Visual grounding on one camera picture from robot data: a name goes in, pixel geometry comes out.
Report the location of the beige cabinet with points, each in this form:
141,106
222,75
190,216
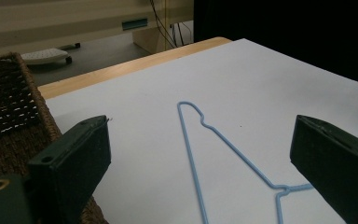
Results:
149,34

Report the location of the white wheeled base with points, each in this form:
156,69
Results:
45,56

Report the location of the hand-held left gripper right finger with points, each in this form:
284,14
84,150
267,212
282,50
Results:
332,161

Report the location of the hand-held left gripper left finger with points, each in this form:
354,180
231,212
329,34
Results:
74,161

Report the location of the white table cover sheet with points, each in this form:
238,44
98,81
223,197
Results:
230,93

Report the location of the brown woven wicker basket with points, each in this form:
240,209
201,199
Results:
9,124

